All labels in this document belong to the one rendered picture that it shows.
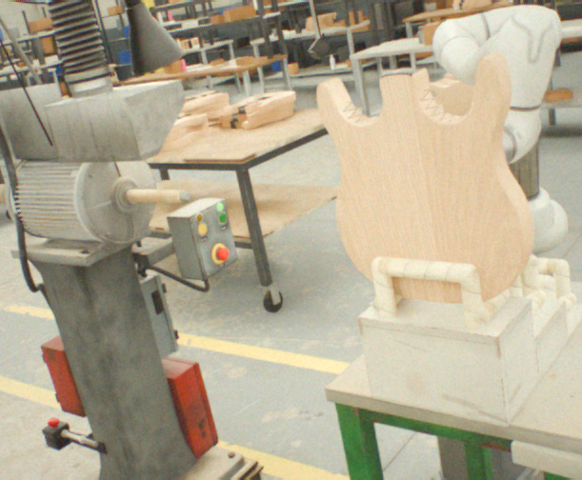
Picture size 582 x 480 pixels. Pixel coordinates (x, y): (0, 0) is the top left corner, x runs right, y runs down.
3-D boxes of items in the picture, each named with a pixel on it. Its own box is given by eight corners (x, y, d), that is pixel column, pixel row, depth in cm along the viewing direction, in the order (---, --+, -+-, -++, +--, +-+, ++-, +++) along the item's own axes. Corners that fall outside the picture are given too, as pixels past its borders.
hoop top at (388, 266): (369, 277, 135) (367, 260, 134) (378, 269, 137) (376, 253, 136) (474, 288, 122) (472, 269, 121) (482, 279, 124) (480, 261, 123)
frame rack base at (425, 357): (370, 400, 144) (355, 318, 139) (408, 361, 155) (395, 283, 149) (509, 428, 127) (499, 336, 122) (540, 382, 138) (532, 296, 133)
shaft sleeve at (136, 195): (135, 204, 198) (127, 197, 196) (140, 193, 199) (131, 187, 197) (184, 205, 187) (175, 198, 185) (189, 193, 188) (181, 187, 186)
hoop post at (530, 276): (521, 309, 146) (517, 264, 143) (527, 302, 149) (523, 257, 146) (537, 310, 144) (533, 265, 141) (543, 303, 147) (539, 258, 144)
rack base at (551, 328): (408, 362, 154) (401, 321, 152) (444, 326, 166) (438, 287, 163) (540, 384, 138) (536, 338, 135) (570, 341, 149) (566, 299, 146)
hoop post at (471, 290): (462, 329, 127) (455, 276, 124) (470, 320, 129) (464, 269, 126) (480, 330, 125) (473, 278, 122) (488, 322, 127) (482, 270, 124)
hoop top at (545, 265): (475, 269, 169) (474, 256, 168) (482, 264, 171) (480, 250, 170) (566, 277, 156) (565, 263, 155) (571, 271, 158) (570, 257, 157)
